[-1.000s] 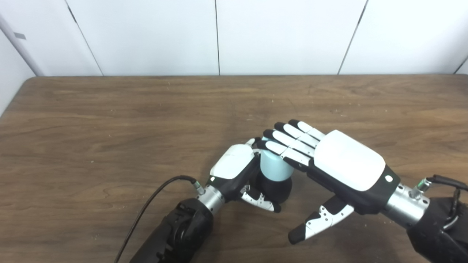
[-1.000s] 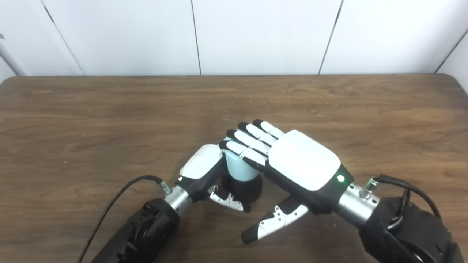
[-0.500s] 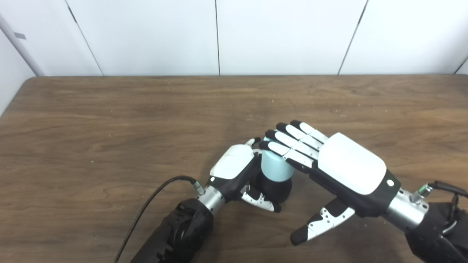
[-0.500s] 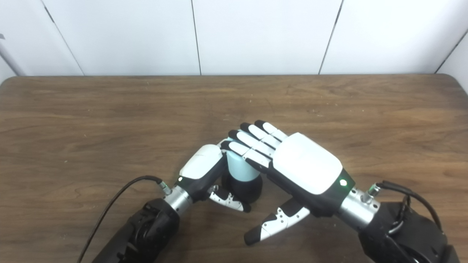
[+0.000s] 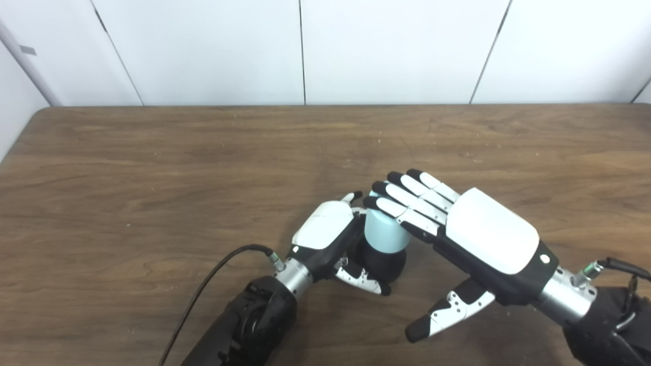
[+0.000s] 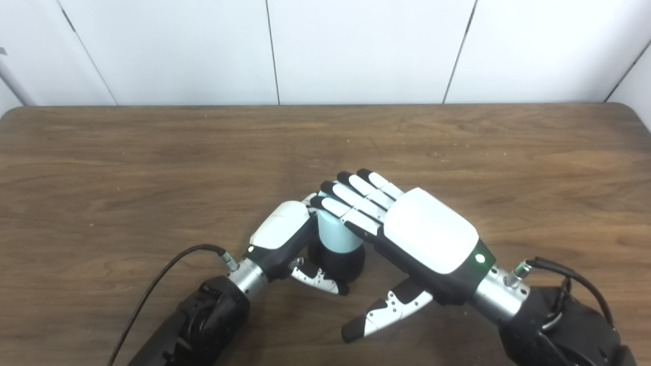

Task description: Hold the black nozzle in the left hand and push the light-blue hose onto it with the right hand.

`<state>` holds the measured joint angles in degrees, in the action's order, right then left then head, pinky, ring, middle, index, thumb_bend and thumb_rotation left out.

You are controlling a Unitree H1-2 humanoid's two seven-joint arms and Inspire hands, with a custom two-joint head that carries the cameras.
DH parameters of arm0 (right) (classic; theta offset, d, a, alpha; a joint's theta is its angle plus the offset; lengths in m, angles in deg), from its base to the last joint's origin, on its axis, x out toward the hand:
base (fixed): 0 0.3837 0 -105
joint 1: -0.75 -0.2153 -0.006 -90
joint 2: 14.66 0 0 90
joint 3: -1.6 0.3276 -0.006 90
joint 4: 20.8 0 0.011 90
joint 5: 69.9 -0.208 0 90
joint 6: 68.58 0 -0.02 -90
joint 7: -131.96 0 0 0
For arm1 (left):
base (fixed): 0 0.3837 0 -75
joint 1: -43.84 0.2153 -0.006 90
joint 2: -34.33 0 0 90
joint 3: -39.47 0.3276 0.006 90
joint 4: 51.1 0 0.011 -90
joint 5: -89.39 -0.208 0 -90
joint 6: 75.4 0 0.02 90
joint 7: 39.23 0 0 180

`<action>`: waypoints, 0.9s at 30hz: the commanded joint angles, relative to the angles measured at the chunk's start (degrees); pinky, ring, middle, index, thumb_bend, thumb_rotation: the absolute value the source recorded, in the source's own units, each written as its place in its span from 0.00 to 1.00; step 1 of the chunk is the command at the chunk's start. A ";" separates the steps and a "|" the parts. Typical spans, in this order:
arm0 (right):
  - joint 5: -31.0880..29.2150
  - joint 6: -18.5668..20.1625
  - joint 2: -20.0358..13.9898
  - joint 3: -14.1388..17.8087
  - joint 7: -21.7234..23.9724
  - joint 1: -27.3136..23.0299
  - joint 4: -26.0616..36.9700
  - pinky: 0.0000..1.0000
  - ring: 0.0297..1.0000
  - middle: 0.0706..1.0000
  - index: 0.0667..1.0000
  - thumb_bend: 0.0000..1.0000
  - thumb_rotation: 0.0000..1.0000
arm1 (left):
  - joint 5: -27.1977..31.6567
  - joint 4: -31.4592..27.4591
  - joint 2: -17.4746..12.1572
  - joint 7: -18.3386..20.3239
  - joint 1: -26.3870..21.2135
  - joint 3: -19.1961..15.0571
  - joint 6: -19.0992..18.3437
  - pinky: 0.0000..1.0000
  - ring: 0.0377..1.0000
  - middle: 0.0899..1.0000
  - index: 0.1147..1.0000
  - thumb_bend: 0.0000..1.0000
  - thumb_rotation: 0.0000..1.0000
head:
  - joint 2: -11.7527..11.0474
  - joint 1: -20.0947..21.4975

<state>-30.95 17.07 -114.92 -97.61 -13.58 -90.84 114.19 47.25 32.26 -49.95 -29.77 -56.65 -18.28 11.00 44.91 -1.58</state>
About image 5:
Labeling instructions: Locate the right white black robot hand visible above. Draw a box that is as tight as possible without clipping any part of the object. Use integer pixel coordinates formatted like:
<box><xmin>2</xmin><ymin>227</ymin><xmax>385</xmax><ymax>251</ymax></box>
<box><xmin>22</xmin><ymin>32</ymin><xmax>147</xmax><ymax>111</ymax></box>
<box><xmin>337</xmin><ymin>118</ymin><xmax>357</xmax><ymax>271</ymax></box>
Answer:
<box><xmin>363</xmin><ymin>169</ymin><xmax>559</xmax><ymax>344</ymax></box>

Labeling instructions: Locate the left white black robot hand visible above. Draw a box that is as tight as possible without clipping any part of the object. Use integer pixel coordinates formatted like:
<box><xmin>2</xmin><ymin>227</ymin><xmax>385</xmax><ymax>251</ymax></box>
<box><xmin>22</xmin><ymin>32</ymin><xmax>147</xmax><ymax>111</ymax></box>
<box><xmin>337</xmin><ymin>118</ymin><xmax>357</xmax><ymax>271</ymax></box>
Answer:
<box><xmin>286</xmin><ymin>191</ymin><xmax>392</xmax><ymax>297</ymax></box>

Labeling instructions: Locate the light blue cup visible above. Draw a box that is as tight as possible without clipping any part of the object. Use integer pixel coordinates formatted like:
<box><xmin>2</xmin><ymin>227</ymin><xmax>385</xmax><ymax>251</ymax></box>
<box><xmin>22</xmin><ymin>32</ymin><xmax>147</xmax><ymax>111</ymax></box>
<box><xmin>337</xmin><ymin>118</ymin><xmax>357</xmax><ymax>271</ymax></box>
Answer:
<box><xmin>364</xmin><ymin>191</ymin><xmax>411</xmax><ymax>253</ymax></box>

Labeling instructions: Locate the black cup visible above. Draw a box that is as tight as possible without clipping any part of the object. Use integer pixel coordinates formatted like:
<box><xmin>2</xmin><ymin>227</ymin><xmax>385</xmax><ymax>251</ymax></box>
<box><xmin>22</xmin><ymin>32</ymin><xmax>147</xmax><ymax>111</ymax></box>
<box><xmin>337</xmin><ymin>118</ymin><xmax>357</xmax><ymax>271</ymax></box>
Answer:
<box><xmin>356</xmin><ymin>236</ymin><xmax>407</xmax><ymax>284</ymax></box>

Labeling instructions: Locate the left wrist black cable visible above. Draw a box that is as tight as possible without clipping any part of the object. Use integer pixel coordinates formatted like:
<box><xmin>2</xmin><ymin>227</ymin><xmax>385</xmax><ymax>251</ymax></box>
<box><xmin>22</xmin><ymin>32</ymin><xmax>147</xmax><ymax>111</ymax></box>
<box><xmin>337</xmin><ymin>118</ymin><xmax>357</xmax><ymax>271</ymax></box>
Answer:
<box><xmin>158</xmin><ymin>244</ymin><xmax>286</xmax><ymax>366</ymax></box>

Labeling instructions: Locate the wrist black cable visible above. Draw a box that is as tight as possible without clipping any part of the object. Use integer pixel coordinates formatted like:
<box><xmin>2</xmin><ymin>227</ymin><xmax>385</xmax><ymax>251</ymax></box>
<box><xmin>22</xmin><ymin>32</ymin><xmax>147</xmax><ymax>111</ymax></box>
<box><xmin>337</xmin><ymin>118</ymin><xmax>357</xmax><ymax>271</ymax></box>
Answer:
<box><xmin>572</xmin><ymin>257</ymin><xmax>651</xmax><ymax>288</ymax></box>
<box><xmin>158</xmin><ymin>244</ymin><xmax>286</xmax><ymax>366</ymax></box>

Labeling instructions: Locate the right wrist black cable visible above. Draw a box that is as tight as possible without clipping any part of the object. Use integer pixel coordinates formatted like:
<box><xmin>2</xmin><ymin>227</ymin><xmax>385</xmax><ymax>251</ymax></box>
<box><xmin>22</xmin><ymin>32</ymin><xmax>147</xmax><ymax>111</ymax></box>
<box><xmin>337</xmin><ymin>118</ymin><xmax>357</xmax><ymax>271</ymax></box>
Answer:
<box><xmin>572</xmin><ymin>257</ymin><xmax>651</xmax><ymax>288</ymax></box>

